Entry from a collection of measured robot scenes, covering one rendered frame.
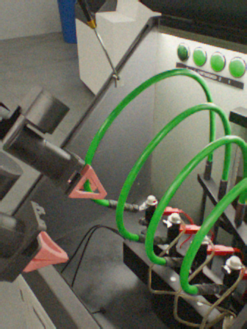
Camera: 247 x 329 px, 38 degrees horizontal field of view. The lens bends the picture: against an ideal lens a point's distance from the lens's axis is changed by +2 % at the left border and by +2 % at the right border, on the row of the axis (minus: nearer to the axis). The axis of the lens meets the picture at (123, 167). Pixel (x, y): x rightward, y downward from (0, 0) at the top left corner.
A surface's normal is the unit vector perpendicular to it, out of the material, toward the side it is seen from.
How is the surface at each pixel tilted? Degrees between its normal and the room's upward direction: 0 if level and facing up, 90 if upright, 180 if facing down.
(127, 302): 0
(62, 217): 90
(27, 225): 46
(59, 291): 0
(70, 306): 0
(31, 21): 90
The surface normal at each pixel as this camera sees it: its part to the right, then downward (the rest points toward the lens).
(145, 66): 0.61, 0.43
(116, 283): 0.00, -0.84
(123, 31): 0.38, 0.50
